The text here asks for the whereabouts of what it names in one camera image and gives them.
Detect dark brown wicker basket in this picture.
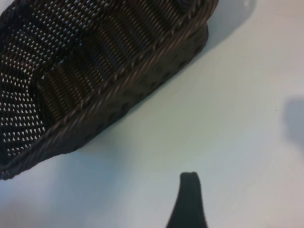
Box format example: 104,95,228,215
0,0,220,181

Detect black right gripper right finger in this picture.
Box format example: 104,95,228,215
189,171,205,228

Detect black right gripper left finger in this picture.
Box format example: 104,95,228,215
163,171,191,228

